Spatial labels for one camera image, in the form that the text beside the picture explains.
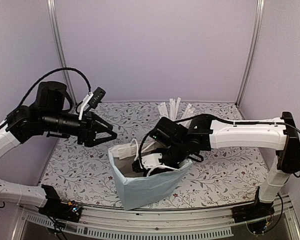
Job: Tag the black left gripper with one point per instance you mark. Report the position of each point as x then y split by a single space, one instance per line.
87 136

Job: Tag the light blue paper bag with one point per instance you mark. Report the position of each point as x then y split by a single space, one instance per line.
134 189

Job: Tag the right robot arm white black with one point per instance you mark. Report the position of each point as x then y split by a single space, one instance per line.
184 138

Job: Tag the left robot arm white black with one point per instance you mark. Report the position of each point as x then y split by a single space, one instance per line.
46 109

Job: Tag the floral patterned table mat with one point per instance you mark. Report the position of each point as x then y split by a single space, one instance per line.
226 176

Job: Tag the bundle of white wrapped straws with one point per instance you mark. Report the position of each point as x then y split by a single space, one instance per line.
171 110

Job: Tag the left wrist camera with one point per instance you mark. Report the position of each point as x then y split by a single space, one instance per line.
90 101

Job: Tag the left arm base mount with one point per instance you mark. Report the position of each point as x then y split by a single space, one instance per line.
70 211

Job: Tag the front aluminium rail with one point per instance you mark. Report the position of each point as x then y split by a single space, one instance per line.
106 223

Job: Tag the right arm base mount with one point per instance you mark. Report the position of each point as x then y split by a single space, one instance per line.
261 214

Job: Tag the left aluminium frame post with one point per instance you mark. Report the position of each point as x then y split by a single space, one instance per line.
51 8

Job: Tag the aluminium frame post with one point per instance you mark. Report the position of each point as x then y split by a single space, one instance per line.
51 8
257 24

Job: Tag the right aluminium frame post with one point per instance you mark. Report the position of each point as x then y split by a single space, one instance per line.
257 24

